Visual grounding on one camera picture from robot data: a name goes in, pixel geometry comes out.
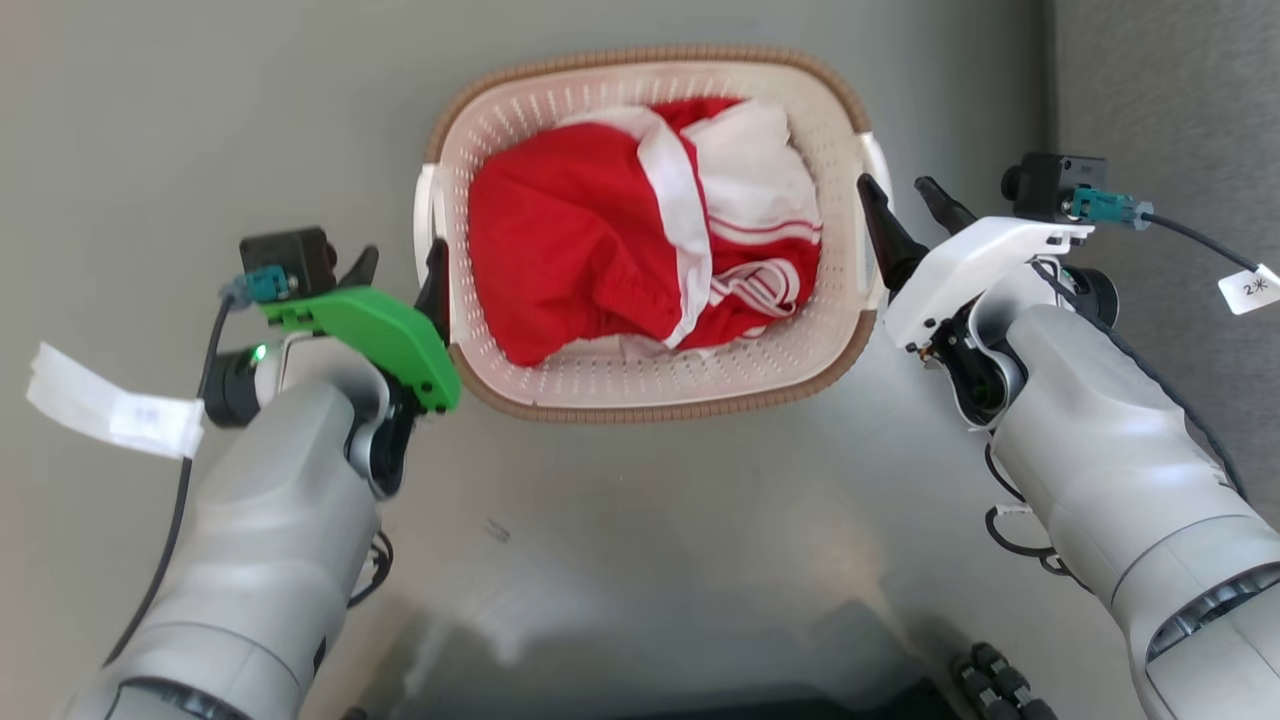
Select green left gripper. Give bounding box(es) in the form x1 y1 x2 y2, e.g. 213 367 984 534
258 238 463 414

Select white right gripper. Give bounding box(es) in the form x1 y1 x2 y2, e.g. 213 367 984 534
856 173 1096 352

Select cream perforated laundry basket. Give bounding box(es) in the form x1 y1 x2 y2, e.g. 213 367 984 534
413 44 894 424

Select red and white garment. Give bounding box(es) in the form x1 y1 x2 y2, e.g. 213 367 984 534
466 95 825 368

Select grey fabric sofa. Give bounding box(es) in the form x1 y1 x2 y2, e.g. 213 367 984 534
1048 0 1280 521

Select black right camera cable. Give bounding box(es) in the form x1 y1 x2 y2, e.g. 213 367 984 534
1063 187 1259 274

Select black camera cable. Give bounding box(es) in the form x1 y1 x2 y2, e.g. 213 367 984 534
1063 187 1259 274
100 264 293 669

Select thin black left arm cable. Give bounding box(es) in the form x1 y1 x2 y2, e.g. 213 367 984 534
347 528 395 609

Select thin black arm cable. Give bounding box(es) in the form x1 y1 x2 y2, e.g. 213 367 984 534
347 528 395 609
983 258 1250 593

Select black left camera cable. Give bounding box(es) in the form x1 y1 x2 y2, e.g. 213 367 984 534
100 264 293 669

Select white paper cable tag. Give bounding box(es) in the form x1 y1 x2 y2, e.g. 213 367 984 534
26 341 207 460

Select small white marked cable tag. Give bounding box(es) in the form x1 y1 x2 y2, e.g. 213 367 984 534
1217 262 1280 317

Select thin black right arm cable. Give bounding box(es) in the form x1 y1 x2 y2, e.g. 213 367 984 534
983 258 1250 593

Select black ribbed cable connectors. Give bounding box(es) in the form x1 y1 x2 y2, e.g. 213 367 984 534
949 641 1058 720

